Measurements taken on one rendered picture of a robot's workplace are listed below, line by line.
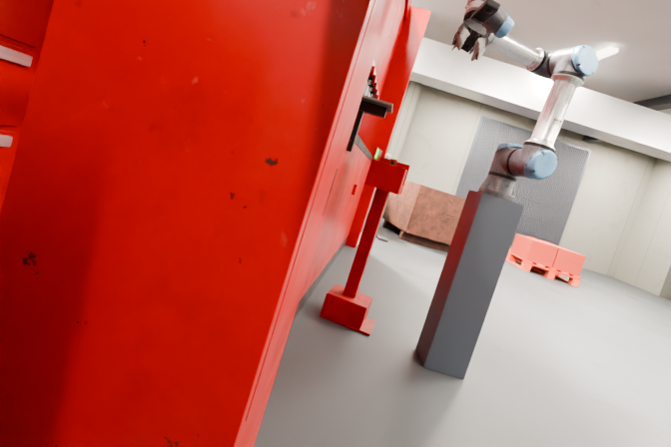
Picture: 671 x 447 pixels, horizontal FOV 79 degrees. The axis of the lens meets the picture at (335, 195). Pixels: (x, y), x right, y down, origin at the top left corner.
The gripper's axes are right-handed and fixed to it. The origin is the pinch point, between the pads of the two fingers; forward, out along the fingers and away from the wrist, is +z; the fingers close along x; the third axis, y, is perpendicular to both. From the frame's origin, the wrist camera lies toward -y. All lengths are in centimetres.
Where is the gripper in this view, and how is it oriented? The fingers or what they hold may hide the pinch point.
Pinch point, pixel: (469, 50)
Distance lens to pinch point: 139.7
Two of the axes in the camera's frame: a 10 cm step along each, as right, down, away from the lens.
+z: -3.1, 8.1, -5.1
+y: -3.2, 4.1, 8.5
